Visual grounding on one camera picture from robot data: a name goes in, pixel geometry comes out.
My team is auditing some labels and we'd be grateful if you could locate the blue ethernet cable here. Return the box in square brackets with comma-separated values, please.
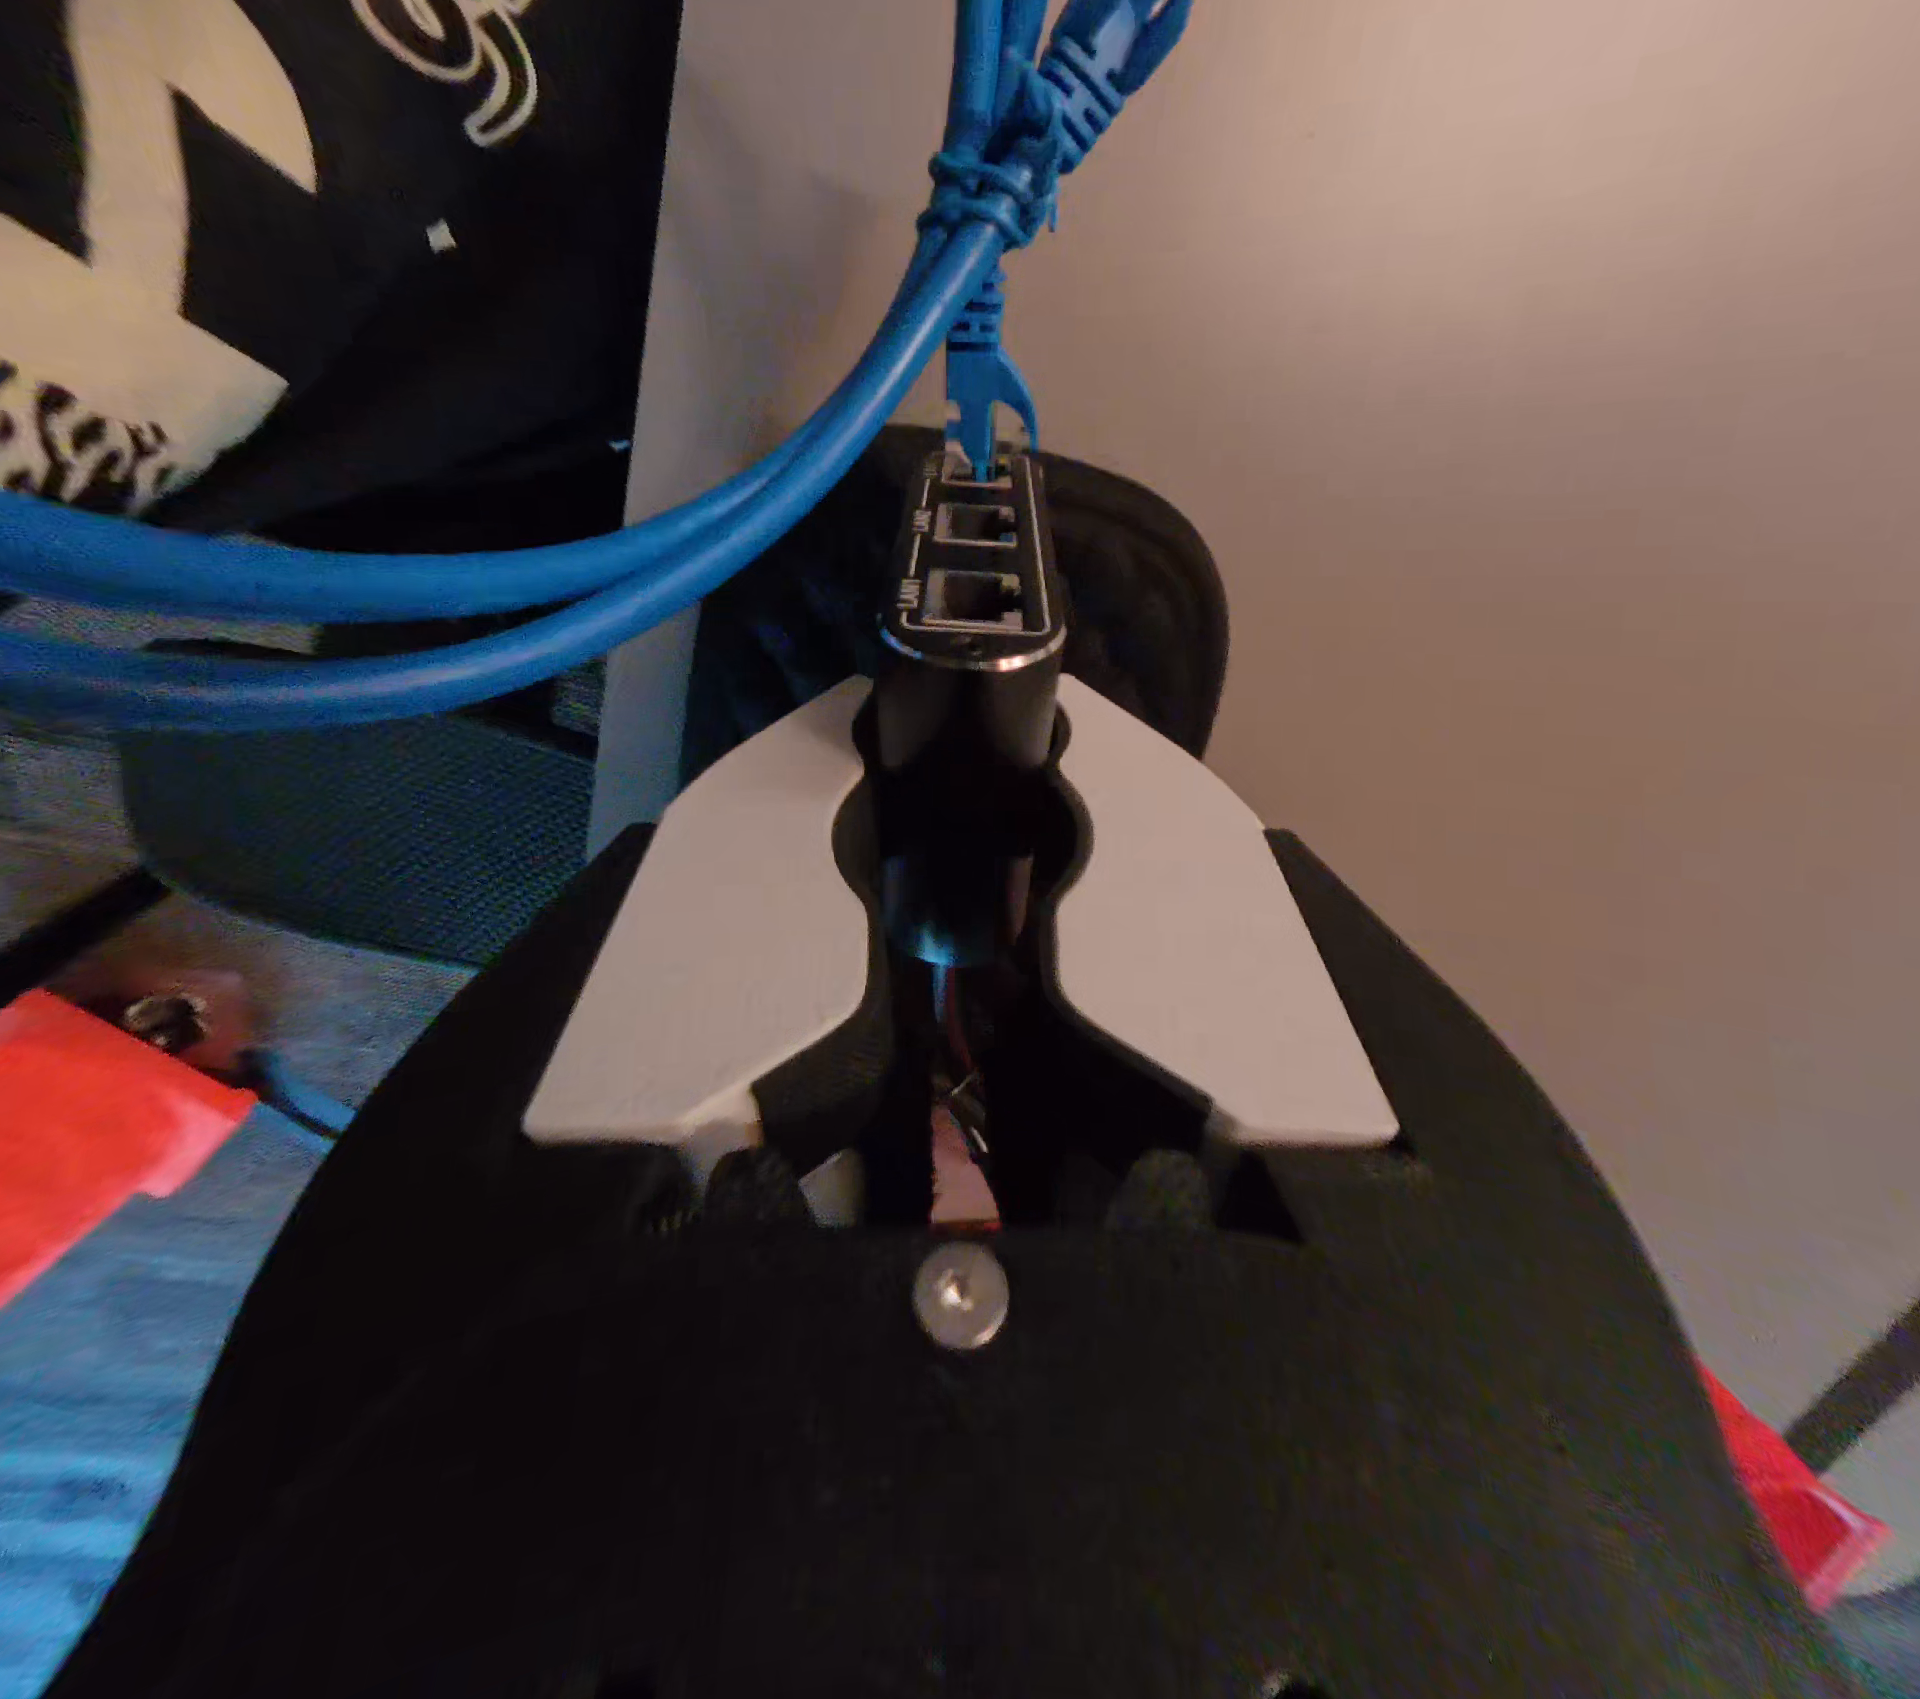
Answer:
[0, 0, 1273, 735]

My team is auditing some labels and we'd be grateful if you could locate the red flat object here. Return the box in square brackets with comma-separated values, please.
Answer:
[1690, 1354, 1893, 1615]
[0, 986, 258, 1306]

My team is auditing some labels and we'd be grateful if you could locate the mesh office chair seat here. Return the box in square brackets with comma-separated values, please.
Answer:
[116, 619, 609, 968]

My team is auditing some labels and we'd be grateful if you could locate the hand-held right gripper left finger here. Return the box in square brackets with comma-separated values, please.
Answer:
[520, 671, 883, 1159]

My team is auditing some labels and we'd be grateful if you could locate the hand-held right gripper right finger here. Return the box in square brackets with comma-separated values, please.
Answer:
[1037, 676, 1403, 1152]

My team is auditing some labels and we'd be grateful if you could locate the black chair armrest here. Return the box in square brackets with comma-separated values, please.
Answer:
[693, 425, 1234, 758]

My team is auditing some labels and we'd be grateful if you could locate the black ethernet switch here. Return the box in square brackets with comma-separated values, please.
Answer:
[874, 445, 1071, 968]

